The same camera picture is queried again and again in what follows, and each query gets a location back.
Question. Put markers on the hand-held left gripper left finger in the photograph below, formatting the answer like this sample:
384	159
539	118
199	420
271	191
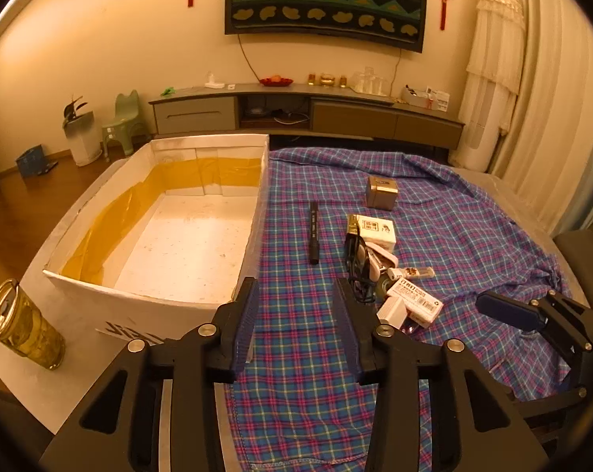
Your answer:
245	324

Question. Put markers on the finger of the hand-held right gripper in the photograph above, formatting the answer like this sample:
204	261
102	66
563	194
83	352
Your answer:
508	310
579	373

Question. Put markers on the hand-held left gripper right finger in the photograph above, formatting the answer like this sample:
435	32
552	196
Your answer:
348	324

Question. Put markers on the white ribbed power bank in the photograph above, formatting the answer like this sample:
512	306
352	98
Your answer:
392	312

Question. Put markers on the black glasses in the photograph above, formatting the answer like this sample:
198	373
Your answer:
354	255

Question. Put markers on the white staples box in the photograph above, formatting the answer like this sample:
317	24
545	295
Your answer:
417	300

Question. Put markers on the white cardboard container box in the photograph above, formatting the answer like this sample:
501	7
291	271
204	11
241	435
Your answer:
188	236

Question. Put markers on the blue plaid cloth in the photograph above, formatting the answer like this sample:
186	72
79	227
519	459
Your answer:
296	393

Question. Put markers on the white printed card box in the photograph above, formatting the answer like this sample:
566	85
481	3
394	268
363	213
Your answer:
375	233

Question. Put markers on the black pen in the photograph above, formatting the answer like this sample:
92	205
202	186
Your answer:
314	231

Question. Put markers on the small grey cube box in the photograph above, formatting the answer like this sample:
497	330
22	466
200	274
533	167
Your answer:
381	196

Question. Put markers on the cream curtain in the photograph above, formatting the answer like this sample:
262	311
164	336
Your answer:
562	108

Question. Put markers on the grey television cabinet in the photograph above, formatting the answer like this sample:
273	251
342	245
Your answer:
326	115

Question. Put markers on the gold tumbler with lid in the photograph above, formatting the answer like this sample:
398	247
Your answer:
31	339

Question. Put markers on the white box with papers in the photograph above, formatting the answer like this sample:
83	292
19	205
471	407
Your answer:
424	99

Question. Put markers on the clear glass cup set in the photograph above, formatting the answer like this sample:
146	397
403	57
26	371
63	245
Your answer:
370	82

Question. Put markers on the white power strip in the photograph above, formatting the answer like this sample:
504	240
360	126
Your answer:
213	83

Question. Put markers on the green plastic child chair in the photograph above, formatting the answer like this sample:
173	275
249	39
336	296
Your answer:
124	113

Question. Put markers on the white floor plant pot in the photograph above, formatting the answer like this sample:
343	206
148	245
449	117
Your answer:
82	142

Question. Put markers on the green cloth toy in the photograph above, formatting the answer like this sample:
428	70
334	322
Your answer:
167	92

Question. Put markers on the gold pot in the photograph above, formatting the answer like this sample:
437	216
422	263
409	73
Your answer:
327	80

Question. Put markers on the red fruit plate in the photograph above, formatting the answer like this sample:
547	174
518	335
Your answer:
276	81

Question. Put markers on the air conditioner with lace cover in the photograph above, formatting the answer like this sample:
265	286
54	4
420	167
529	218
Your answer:
493	59

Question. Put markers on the black floor scale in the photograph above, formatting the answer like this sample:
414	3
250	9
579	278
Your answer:
47	167

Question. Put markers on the blue plastic basket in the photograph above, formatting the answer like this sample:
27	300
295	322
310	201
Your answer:
30	162

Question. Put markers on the dark leafy plant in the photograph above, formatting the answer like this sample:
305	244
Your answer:
73	108

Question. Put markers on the wall television with patterned cover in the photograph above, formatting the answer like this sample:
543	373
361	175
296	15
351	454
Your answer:
326	5

